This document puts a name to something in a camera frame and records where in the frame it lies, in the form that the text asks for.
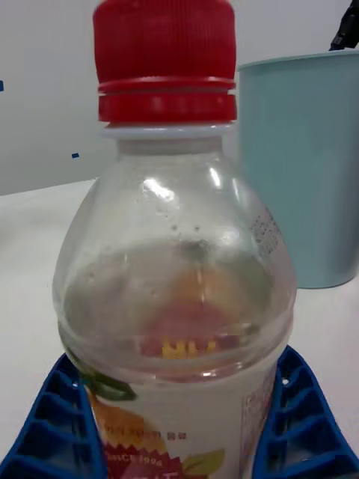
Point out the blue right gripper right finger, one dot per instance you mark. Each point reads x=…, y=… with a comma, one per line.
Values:
x=303, y=434

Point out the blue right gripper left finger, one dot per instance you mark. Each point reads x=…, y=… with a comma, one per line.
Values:
x=52, y=434

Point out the clear bottle with red cap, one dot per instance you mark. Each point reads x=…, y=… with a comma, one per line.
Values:
x=168, y=262

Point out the pale blue plastic bin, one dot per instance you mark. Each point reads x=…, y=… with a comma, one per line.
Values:
x=303, y=168

